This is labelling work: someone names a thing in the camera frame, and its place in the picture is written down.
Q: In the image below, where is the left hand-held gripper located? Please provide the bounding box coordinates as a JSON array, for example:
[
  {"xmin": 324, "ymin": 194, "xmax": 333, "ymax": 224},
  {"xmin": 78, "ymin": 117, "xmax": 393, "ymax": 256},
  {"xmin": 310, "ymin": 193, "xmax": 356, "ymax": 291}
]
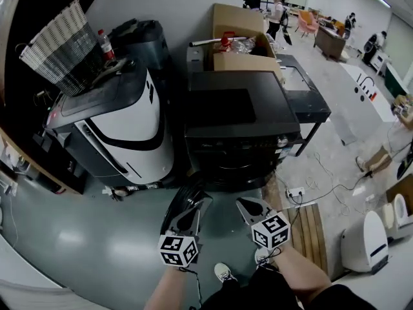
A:
[{"xmin": 157, "ymin": 205, "xmax": 204, "ymax": 268}]

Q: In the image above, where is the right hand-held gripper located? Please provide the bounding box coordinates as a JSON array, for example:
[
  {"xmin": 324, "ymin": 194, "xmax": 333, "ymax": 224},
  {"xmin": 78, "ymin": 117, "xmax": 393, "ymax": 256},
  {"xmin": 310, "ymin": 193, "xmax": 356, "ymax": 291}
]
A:
[{"xmin": 236, "ymin": 197, "xmax": 291, "ymax": 250}]

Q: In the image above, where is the black washing machine door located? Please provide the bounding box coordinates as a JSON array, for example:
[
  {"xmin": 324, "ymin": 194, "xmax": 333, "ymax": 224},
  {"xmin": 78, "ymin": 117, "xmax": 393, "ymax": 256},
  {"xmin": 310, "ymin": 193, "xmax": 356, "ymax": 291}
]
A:
[{"xmin": 160, "ymin": 172, "xmax": 214, "ymax": 238}]

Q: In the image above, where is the person's right forearm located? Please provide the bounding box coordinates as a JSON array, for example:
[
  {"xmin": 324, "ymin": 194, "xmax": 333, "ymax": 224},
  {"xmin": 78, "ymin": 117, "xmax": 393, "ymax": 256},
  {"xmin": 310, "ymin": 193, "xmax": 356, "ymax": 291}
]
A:
[{"xmin": 274, "ymin": 245, "xmax": 333, "ymax": 300}]

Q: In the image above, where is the person's left forearm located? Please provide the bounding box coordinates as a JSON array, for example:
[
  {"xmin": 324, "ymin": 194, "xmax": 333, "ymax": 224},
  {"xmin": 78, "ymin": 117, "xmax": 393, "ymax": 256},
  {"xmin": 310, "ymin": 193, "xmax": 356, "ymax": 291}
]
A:
[{"xmin": 150, "ymin": 265, "xmax": 200, "ymax": 310}]

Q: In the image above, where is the black washing machine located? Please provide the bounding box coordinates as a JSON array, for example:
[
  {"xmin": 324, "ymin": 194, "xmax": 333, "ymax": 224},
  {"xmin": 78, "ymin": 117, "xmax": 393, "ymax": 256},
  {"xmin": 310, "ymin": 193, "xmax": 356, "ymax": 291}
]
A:
[{"xmin": 183, "ymin": 70, "xmax": 303, "ymax": 192}]

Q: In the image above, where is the large open cardboard box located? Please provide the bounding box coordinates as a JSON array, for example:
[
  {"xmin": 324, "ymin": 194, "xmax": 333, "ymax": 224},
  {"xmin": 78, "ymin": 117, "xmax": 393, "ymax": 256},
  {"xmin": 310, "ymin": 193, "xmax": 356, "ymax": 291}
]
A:
[{"xmin": 211, "ymin": 3, "xmax": 285, "ymax": 77}]

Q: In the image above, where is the person's right white shoe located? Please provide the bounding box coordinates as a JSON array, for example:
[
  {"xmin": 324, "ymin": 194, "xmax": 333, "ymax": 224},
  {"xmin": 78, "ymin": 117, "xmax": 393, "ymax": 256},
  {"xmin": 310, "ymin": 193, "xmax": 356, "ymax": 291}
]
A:
[{"xmin": 254, "ymin": 247, "xmax": 276, "ymax": 267}]

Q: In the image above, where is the person's white shoe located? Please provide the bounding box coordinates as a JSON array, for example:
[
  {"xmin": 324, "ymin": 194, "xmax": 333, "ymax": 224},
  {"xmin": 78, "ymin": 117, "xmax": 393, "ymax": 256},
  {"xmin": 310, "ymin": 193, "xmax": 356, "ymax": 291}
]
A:
[
  {"xmin": 214, "ymin": 262, "xmax": 239, "ymax": 283},
  {"xmin": 254, "ymin": 247, "xmax": 276, "ymax": 267}
]

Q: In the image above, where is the wooden slat platform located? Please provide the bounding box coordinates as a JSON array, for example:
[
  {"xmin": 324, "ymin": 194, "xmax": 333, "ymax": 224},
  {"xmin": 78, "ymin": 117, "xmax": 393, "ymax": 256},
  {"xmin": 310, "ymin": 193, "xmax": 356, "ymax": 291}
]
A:
[{"xmin": 285, "ymin": 203, "xmax": 330, "ymax": 274}]

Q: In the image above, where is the person's left white shoe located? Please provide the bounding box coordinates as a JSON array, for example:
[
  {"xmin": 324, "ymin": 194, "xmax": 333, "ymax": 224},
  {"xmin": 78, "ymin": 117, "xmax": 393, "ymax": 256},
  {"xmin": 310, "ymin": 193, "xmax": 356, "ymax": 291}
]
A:
[{"xmin": 214, "ymin": 262, "xmax": 239, "ymax": 283}]

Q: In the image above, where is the person's black clothing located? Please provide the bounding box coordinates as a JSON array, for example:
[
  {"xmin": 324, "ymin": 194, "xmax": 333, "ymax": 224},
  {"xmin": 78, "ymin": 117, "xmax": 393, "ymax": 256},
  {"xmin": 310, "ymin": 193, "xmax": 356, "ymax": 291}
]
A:
[{"xmin": 199, "ymin": 263, "xmax": 388, "ymax": 310}]

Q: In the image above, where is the white and black service robot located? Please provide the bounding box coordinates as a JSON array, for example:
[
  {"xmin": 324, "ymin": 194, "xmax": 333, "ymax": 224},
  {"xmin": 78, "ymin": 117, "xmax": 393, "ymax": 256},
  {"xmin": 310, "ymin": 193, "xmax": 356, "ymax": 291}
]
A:
[{"xmin": 43, "ymin": 56, "xmax": 177, "ymax": 189}]

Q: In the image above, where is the black table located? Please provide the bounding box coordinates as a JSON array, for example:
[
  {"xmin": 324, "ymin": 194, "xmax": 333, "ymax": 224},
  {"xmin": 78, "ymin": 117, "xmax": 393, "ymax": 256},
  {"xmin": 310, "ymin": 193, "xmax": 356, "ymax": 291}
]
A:
[{"xmin": 275, "ymin": 53, "xmax": 332, "ymax": 158}]

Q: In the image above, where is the white closed-lid toilet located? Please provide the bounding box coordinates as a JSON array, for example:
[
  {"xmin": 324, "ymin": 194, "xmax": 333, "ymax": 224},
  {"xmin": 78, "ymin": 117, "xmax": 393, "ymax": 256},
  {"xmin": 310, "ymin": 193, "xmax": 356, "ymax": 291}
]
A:
[{"xmin": 341, "ymin": 210, "xmax": 390, "ymax": 274}]

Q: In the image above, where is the cream toilet tank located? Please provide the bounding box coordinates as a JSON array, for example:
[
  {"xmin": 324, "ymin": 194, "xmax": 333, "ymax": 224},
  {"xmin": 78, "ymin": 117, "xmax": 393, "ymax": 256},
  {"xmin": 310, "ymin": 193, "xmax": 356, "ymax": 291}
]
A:
[{"xmin": 379, "ymin": 203, "xmax": 397, "ymax": 231}]

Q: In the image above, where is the small cardboard box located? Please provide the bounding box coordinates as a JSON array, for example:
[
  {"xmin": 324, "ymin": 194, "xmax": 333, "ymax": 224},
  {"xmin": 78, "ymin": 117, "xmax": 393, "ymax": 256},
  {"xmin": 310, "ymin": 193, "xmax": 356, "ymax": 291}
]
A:
[{"xmin": 385, "ymin": 175, "xmax": 413, "ymax": 206}]

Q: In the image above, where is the grey metal box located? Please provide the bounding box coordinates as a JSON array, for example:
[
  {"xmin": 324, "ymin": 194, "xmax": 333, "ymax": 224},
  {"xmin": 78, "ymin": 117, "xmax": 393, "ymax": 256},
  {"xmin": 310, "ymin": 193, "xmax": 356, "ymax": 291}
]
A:
[{"xmin": 186, "ymin": 45, "xmax": 210, "ymax": 74}]

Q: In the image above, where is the white bathtub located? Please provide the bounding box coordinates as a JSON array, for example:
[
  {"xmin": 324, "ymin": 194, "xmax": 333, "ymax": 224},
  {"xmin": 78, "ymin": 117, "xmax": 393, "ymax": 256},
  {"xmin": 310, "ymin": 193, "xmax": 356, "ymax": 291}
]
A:
[{"xmin": 331, "ymin": 62, "xmax": 400, "ymax": 147}]

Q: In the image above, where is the metal tube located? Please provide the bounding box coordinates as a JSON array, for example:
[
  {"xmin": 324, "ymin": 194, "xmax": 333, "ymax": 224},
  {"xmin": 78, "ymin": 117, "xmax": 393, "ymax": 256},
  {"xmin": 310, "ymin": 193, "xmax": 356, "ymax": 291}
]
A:
[{"xmin": 188, "ymin": 36, "xmax": 248, "ymax": 48}]

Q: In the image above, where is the red plastic tool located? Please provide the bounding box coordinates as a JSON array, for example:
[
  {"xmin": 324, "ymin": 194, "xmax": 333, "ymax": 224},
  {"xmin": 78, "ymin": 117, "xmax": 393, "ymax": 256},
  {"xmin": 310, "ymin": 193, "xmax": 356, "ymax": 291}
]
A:
[{"xmin": 220, "ymin": 30, "xmax": 237, "ymax": 50}]

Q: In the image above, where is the dark grey plastic container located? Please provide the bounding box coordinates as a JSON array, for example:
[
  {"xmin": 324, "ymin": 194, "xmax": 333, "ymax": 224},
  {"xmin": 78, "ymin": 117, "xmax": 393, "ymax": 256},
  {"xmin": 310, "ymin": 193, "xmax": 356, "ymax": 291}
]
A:
[{"xmin": 110, "ymin": 17, "xmax": 169, "ymax": 77}]

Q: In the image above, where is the brown wooden desk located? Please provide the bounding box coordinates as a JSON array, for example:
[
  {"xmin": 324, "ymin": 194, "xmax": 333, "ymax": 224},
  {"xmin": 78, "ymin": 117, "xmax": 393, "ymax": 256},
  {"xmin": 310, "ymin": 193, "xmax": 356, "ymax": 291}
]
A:
[{"xmin": 314, "ymin": 25, "xmax": 348, "ymax": 61}]

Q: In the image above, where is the green bathtub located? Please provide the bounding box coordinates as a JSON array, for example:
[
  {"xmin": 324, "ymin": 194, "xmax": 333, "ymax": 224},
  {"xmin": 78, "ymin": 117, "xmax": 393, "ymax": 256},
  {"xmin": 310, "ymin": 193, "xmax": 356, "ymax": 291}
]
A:
[{"xmin": 385, "ymin": 62, "xmax": 412, "ymax": 100}]

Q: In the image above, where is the red-capped plastic bottle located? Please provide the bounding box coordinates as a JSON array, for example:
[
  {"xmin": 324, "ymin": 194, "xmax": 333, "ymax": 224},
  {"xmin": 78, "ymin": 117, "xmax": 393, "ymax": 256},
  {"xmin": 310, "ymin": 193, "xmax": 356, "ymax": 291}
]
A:
[{"xmin": 97, "ymin": 28, "xmax": 116, "ymax": 61}]

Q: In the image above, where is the white cabinet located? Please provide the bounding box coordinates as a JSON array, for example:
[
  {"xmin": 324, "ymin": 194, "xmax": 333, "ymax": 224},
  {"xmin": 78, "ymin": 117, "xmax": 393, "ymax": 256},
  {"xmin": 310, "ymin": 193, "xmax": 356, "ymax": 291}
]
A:
[{"xmin": 368, "ymin": 48, "xmax": 394, "ymax": 76}]

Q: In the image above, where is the pink armchair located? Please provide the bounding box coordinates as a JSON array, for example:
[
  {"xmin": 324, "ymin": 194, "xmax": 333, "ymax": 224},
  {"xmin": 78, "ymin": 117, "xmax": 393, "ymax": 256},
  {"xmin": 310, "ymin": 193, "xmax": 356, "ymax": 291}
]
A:
[{"xmin": 296, "ymin": 9, "xmax": 321, "ymax": 39}]

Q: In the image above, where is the white grey woven laundry basket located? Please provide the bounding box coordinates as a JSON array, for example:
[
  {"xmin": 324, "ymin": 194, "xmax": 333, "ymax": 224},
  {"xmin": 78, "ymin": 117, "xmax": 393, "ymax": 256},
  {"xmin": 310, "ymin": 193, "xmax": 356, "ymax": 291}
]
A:
[{"xmin": 18, "ymin": 0, "xmax": 103, "ymax": 98}]

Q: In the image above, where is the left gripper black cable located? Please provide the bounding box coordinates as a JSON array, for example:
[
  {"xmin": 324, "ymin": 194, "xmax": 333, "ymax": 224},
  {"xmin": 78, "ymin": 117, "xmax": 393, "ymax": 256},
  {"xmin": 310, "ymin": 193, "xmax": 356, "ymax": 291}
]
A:
[{"xmin": 178, "ymin": 266, "xmax": 205, "ymax": 307}]

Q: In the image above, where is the black floor cable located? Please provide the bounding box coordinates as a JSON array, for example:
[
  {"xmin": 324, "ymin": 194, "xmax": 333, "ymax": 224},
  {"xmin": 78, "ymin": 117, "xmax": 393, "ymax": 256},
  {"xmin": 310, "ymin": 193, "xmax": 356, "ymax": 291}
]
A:
[{"xmin": 298, "ymin": 169, "xmax": 375, "ymax": 206}]

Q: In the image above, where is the wooden shelf frame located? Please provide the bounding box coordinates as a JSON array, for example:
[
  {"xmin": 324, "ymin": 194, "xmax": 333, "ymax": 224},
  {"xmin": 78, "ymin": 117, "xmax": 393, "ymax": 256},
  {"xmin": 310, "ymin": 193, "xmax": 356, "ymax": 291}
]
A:
[{"xmin": 0, "ymin": 127, "xmax": 86, "ymax": 196}]

